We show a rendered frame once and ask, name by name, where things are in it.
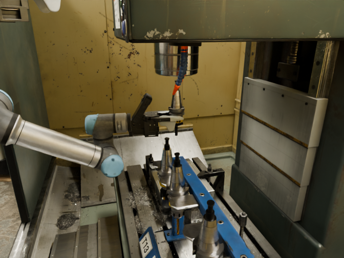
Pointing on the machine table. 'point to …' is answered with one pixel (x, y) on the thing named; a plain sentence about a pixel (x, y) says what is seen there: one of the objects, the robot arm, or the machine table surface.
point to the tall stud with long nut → (242, 222)
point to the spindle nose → (174, 60)
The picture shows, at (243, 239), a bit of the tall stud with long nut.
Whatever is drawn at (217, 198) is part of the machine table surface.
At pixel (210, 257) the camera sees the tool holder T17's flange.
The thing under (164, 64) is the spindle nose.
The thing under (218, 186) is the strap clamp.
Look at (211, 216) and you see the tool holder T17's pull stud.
